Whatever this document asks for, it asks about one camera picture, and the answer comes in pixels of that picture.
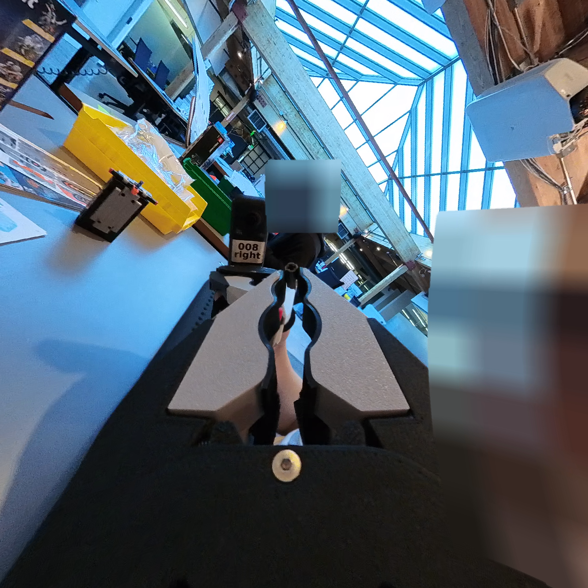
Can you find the black grey toy module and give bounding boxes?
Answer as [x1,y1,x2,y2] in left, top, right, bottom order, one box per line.
[75,168,159,243]

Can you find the white plastic device box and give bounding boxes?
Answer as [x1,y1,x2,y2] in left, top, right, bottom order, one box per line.
[465,58,581,163]

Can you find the yellow plastic bin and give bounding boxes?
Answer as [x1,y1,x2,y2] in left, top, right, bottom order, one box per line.
[63,103,208,235]

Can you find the green plastic bin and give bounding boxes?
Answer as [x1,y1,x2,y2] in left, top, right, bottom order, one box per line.
[183,157,233,236]

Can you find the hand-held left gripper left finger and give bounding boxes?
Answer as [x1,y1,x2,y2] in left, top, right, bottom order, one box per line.
[167,270,282,445]

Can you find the dark blue toy set box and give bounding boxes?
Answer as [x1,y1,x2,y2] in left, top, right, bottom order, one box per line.
[0,0,77,112]

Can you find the clear plastic bags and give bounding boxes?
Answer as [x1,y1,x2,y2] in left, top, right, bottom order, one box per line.
[122,118,196,201]

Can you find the black carton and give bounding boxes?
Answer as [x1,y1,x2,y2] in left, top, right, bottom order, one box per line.
[184,124,230,166]

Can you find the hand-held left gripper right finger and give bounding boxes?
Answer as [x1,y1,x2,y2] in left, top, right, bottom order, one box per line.
[295,268,411,445]

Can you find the person's right forearm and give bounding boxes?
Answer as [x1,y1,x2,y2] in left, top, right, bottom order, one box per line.
[274,342,305,435]

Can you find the open instruction booklet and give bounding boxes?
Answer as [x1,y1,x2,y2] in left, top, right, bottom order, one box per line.
[0,200,48,247]

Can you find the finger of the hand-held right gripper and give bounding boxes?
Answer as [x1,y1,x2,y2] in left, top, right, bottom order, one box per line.
[274,287,298,345]

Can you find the blue orange leaflet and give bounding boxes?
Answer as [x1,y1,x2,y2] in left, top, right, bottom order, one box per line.
[0,124,104,213]

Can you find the dark office desk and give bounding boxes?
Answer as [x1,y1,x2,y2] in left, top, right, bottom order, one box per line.
[41,0,138,104]

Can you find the grey desk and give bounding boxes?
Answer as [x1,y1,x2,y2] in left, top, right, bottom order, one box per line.
[0,80,276,506]

